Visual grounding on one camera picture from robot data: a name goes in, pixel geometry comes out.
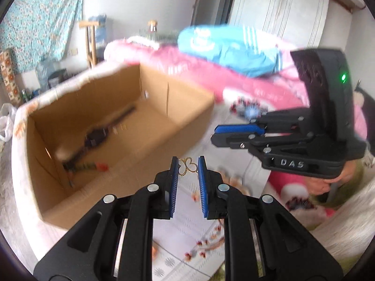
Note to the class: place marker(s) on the green drink can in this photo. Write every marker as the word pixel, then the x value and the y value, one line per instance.
pixel 24 96

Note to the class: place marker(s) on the white wardrobe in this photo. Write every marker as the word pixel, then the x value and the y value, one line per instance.
pixel 281 14

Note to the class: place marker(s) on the glass jar with brown lid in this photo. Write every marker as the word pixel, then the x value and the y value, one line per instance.
pixel 152 29

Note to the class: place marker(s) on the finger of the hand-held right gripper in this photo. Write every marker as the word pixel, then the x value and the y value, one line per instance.
pixel 237 128
pixel 234 141

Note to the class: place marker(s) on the blue water jug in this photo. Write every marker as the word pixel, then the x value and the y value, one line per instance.
pixel 102 32

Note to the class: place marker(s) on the gold butterfly outline pendant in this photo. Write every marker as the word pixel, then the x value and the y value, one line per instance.
pixel 191 170

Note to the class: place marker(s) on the patterned tall box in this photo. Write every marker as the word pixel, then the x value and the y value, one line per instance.
pixel 8 76

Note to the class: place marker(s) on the black wrist watch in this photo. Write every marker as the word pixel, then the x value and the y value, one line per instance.
pixel 96 136

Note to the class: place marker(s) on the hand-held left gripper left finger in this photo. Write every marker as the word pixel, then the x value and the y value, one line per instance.
pixel 175 181

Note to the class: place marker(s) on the teal floral wall cloth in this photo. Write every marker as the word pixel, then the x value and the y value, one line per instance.
pixel 38 20

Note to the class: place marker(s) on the white plastic bag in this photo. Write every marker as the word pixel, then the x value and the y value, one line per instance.
pixel 7 123

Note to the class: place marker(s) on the pink floral blanket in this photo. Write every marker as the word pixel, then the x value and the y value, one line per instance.
pixel 205 73

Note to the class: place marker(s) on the brown cardboard box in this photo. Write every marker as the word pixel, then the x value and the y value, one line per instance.
pixel 181 123

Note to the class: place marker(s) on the blue garment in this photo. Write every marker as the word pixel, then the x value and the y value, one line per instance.
pixel 228 49

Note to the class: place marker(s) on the grey trash can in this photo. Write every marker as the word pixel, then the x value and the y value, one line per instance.
pixel 58 79

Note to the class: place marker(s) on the wooden crutch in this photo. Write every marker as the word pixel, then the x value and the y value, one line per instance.
pixel 89 44

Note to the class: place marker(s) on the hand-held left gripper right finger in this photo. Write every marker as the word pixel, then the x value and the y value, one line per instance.
pixel 201 187

